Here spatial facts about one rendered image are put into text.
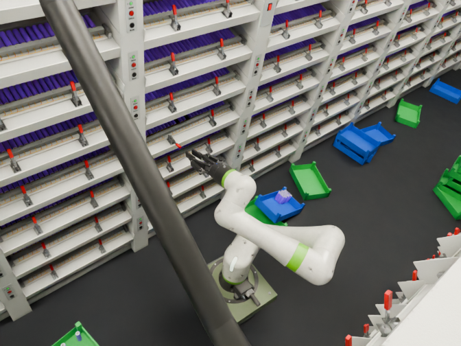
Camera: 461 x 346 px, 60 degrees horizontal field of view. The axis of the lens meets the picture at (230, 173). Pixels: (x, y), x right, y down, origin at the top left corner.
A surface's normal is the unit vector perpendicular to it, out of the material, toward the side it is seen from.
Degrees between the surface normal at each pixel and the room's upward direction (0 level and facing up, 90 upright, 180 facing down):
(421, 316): 0
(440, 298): 0
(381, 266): 0
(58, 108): 15
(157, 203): 42
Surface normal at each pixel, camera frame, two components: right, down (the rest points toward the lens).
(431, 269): -0.76, 0.40
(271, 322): 0.14, -0.68
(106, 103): 0.11, -0.02
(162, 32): 0.30, -0.50
